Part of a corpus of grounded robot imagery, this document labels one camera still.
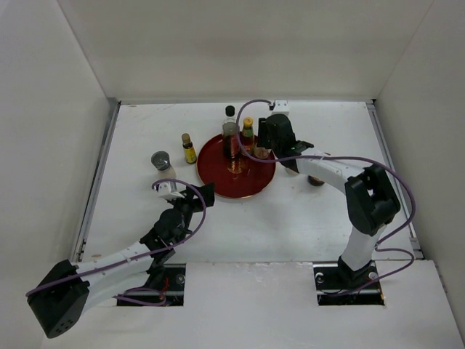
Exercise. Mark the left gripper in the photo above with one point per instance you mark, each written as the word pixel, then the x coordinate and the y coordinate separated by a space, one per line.
pixel 187 195

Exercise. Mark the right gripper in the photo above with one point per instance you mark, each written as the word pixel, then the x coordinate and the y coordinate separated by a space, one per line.
pixel 264 130

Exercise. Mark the yellow-capped sauce bottle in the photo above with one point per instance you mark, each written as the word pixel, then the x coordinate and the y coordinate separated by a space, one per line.
pixel 247 136

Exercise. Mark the tall dark soy sauce bottle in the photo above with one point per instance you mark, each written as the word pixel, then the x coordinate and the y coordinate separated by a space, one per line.
pixel 231 147

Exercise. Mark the small yellow-label bottle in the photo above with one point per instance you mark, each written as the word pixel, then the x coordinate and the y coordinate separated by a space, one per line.
pixel 189 151

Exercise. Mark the red-lid sauce jar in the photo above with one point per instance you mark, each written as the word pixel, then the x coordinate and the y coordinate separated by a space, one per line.
pixel 315 181

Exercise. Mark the pink-capped spice shaker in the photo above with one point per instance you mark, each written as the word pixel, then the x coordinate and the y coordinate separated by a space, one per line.
pixel 261 152

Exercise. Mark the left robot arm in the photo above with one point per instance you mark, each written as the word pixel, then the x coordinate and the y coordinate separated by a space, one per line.
pixel 70 289

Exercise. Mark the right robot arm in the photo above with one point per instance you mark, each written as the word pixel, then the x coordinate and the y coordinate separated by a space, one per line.
pixel 371 200

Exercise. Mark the round red tray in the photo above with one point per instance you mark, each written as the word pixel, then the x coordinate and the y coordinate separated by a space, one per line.
pixel 232 178

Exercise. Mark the grey-capped white shaker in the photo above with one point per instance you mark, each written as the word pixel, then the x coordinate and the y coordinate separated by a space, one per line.
pixel 161 161

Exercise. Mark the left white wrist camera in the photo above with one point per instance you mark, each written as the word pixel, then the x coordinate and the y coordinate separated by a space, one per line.
pixel 165 189

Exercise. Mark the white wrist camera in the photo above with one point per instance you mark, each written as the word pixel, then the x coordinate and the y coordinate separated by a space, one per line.
pixel 279 107
pixel 165 189

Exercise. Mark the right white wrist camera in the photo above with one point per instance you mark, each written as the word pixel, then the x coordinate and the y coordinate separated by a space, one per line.
pixel 279 107

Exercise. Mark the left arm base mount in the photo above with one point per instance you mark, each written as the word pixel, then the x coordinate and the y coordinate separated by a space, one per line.
pixel 165 287

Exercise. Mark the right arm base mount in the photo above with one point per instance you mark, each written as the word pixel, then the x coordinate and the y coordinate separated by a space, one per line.
pixel 338 285

